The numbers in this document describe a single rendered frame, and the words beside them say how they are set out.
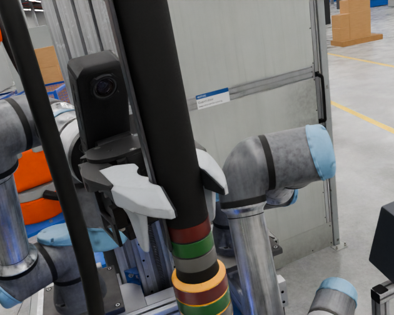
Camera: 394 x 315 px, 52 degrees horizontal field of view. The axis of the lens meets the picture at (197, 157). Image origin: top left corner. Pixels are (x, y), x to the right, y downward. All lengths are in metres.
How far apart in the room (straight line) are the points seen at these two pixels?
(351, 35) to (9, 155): 12.23
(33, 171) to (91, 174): 3.99
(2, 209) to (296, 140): 0.63
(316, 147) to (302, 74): 1.77
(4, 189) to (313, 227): 2.31
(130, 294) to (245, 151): 0.75
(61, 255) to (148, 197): 0.89
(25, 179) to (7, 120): 3.46
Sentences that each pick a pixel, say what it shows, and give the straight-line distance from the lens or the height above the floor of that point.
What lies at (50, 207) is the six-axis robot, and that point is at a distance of 4.39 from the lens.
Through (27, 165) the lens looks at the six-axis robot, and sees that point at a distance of 4.29.
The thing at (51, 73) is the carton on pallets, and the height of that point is 1.10.
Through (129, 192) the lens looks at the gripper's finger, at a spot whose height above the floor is 1.65.
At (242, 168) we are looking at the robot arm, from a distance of 0.78.
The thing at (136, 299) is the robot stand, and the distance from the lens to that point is 1.35.
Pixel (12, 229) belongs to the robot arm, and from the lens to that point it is 1.00.
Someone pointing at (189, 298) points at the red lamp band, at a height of 1.56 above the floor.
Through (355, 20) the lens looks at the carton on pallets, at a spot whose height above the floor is 0.65.
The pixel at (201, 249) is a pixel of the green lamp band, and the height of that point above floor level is 1.60.
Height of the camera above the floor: 1.76
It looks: 20 degrees down
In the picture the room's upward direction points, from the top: 11 degrees counter-clockwise
